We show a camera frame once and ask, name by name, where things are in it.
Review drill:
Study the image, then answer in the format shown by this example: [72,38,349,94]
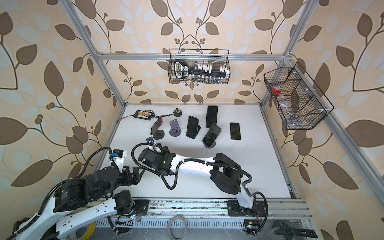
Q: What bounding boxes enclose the black phone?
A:
[206,106,218,124]
[187,116,199,133]
[230,123,241,140]
[202,124,222,148]

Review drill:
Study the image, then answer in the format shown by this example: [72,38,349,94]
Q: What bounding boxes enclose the purple round phone stand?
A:
[169,119,182,137]

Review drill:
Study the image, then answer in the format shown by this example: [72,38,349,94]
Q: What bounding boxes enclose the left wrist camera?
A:
[110,150,128,173]

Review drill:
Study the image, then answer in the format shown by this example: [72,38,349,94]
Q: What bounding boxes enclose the black tool in basket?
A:
[173,60,231,79]

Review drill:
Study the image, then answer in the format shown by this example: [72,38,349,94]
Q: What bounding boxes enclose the black wire basket right wall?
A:
[264,63,334,130]

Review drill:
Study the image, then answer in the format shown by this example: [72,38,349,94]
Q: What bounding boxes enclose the black round stand far left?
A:
[153,130,165,140]

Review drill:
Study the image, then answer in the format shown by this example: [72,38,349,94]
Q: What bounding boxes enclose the black wire basket wall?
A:
[264,63,334,130]
[168,48,231,85]

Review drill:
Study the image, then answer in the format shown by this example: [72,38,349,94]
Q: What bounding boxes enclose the grey tape ring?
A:
[166,215,188,240]

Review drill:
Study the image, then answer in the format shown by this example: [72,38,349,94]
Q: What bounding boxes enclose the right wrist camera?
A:
[146,137,156,146]

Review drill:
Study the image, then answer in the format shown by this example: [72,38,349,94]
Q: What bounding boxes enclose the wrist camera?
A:
[146,137,156,146]
[110,150,128,173]

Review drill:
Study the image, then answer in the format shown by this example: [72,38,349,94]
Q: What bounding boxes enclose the black wire basket rear wall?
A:
[168,48,231,85]

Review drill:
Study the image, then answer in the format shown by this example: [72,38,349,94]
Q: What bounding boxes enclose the yellow tape roll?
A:
[67,223,96,240]

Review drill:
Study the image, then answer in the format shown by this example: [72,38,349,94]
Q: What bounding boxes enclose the black folding phone stand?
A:
[186,125,201,140]

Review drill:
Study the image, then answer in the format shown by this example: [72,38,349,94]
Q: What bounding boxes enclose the black power adapter board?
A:
[133,110,155,121]

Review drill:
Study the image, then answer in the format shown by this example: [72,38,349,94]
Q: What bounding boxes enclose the black yellow round connector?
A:
[173,108,182,118]

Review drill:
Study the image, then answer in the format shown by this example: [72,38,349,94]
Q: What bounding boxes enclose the black red cable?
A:
[116,112,175,124]

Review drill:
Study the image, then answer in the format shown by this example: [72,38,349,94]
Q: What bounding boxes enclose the black adjustable wrench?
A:
[273,221,318,240]

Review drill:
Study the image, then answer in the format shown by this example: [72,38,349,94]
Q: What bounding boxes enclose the black phone on folding stand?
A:
[187,116,199,133]

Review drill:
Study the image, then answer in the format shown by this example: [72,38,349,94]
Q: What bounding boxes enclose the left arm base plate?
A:
[117,199,150,216]

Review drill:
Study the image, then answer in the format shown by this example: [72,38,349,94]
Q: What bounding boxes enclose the black rear phone stand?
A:
[206,117,216,129]

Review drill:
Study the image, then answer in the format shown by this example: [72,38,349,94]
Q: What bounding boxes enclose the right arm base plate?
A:
[227,200,267,217]

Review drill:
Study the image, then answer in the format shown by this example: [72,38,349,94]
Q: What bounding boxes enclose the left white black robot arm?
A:
[8,147,144,240]

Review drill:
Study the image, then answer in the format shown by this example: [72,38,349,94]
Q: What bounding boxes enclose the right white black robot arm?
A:
[131,143,269,215]

